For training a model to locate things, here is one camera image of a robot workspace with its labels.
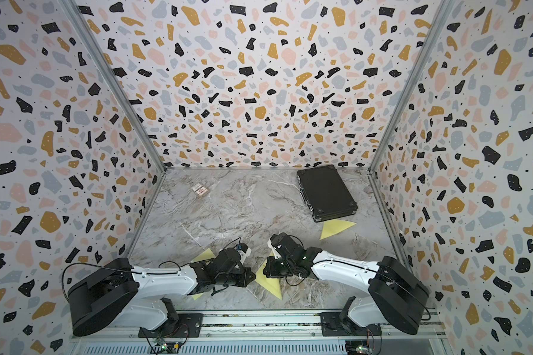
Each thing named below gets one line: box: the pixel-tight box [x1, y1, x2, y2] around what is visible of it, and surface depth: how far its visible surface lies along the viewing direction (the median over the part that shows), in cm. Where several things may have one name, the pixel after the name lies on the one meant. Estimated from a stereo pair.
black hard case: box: [296, 164, 359, 223], surface depth 108 cm
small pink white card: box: [191, 182, 209, 197], surface depth 112 cm
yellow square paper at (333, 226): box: [319, 218, 357, 241], surface depth 101 cm
